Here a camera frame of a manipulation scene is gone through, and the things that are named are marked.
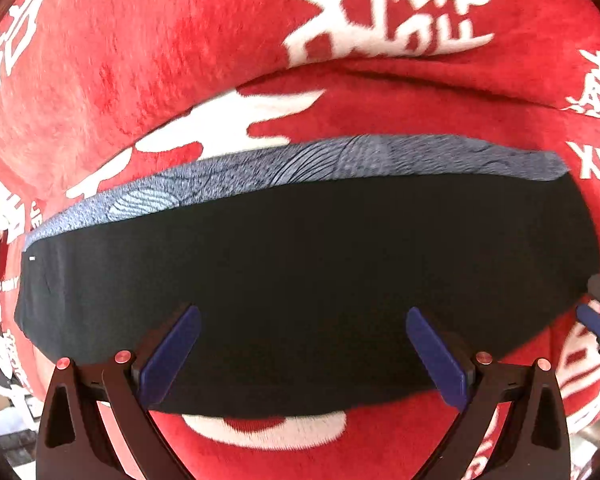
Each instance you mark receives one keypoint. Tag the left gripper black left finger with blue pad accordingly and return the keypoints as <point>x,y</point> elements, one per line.
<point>73,442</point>

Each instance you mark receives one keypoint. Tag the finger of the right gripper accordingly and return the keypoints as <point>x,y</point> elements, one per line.
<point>589,318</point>

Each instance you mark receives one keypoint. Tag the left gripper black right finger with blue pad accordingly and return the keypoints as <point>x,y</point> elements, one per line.
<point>519,405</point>

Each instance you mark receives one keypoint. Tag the black pants with grey waistband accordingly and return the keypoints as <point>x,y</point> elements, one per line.
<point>303,262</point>

